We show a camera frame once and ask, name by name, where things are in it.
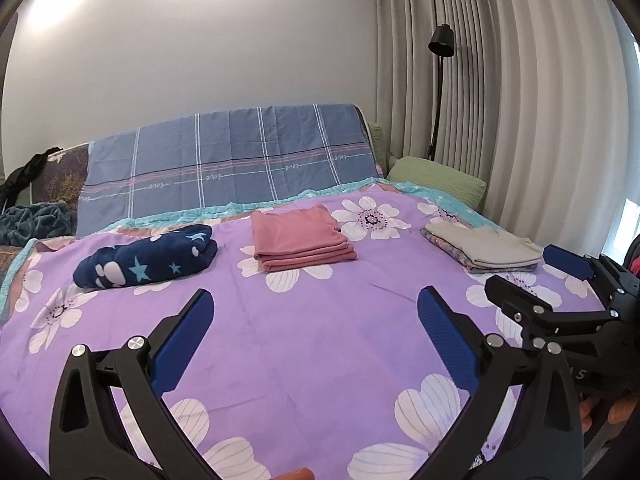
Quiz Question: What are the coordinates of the black floor lamp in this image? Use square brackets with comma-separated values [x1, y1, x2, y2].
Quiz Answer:
[427, 24, 456, 162]

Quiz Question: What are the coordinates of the teal fuzzy blanket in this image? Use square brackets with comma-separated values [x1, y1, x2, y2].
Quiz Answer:
[0, 201, 76, 246]

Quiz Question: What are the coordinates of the window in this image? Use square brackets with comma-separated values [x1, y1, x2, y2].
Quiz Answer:
[602, 197, 637, 259]

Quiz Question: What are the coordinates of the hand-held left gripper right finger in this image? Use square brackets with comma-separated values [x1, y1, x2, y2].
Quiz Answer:
[416, 286, 586, 480]

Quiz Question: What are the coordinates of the folded salmon pink garment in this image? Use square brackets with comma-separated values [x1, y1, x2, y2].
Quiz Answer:
[254, 242, 358, 274]

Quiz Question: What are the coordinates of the grey pleated curtain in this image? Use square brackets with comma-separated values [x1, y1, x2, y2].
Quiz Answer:
[375, 0, 640, 261]

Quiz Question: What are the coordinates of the blue plaid cloth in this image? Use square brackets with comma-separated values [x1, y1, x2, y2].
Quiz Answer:
[75, 103, 386, 238]

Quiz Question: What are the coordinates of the dark blue star blanket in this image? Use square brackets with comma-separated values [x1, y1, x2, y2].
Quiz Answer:
[72, 224, 219, 291]

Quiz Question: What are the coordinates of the purple floral bedsheet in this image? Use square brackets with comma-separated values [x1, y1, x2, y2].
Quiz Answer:
[0, 182, 613, 480]

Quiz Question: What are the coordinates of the folded beige garment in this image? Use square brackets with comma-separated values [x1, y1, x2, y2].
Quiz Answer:
[425, 221, 543, 270]

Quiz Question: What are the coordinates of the black cloth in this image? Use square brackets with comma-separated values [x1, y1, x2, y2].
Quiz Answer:
[4, 147, 65, 206]

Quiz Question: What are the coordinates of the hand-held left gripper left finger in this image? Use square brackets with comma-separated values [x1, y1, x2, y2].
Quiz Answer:
[48, 289, 216, 480]

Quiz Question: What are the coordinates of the person's right hand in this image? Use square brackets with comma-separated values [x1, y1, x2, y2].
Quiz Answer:
[580, 394, 640, 423]

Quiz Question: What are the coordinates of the green pillow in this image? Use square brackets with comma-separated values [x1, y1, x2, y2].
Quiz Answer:
[367, 121, 391, 178]
[387, 156, 488, 211]

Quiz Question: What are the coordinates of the folded floral garment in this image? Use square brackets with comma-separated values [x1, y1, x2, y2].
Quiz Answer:
[420, 227, 538, 275]

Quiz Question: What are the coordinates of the patterned dark cloth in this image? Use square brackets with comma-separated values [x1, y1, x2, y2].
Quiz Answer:
[30, 144, 93, 206]

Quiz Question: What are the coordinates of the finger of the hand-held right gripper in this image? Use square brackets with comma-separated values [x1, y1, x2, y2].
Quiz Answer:
[542, 244, 626, 291]
[484, 274, 618, 350]

